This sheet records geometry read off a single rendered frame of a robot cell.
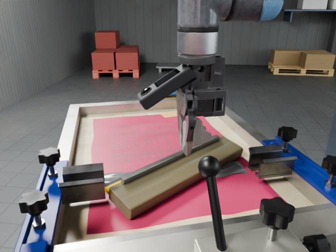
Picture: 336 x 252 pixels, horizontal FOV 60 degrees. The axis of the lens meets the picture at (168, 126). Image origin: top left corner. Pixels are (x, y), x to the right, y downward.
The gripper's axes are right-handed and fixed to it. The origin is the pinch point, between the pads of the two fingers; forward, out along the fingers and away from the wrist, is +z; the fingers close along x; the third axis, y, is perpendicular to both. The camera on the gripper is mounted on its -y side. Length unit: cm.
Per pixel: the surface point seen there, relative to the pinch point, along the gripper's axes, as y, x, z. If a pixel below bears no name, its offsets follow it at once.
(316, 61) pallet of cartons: 420, 479, 75
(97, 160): -18.9, 18.1, 9.9
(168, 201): -4.1, -3.3, 9.9
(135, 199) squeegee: -11.3, -5.7, 6.7
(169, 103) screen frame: 9, 56, 7
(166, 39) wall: 146, 699, 46
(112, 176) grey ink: -15.4, 8.5, 9.6
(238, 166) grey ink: 16.3, 6.2, 9.5
